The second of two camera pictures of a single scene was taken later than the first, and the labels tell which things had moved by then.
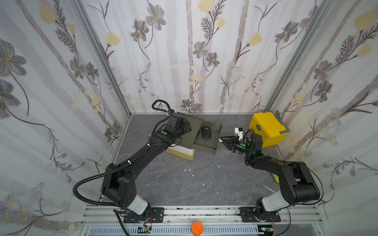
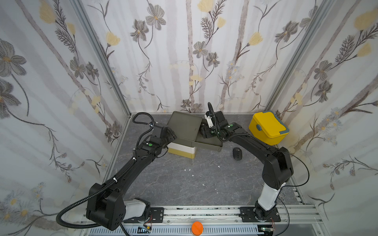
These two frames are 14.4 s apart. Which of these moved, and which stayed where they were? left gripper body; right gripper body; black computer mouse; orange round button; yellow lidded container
Moved: black computer mouse; right gripper body; left gripper body
Stayed: orange round button; yellow lidded container
